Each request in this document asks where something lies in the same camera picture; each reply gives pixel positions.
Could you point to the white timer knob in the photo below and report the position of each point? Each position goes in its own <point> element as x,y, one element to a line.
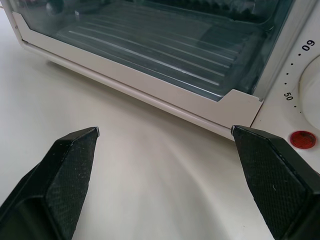
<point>311,92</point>

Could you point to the glass oven door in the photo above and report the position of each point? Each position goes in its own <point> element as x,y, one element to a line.
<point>155,60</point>

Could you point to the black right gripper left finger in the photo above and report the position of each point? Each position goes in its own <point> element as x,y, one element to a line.
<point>62,180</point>

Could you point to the white toaster oven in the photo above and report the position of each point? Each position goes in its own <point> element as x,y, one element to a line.
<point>280,105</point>

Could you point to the metal baking tray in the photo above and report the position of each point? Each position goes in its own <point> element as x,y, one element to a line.
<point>160,57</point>

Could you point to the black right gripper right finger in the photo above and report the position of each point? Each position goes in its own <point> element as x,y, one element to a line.
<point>275,185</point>

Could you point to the red indicator light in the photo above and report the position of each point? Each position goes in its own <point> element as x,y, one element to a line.
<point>302,140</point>

